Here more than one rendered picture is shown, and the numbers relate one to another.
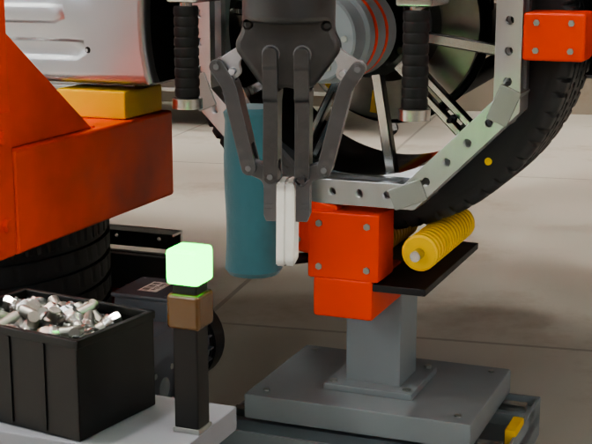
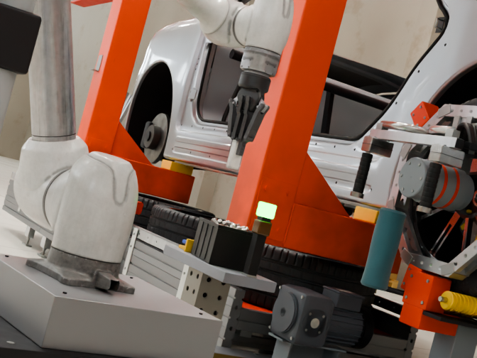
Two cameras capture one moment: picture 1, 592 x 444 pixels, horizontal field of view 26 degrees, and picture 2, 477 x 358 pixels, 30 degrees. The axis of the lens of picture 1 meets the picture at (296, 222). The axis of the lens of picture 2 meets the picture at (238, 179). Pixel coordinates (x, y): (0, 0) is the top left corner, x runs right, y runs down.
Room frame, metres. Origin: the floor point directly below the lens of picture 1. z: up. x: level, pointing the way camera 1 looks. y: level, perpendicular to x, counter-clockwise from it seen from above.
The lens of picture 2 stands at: (-0.60, -1.42, 0.68)
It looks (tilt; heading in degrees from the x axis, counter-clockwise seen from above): 1 degrees up; 40
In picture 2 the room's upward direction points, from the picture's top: 15 degrees clockwise
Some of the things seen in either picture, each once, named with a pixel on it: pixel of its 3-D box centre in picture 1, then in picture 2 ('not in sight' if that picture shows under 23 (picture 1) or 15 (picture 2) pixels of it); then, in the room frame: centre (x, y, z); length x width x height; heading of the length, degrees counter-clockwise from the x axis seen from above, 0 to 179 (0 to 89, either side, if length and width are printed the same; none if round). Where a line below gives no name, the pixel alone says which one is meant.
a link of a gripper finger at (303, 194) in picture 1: (314, 190); (243, 145); (1.04, -0.02, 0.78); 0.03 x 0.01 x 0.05; 82
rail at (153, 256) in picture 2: not in sight; (122, 244); (2.34, 1.68, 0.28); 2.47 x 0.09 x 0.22; 68
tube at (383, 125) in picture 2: not in sight; (418, 123); (1.92, 0.05, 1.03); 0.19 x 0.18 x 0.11; 158
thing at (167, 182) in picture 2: not in sight; (149, 162); (2.87, 2.19, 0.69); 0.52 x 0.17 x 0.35; 158
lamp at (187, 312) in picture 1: (189, 308); (261, 227); (1.36, 0.12, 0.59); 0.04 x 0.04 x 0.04; 68
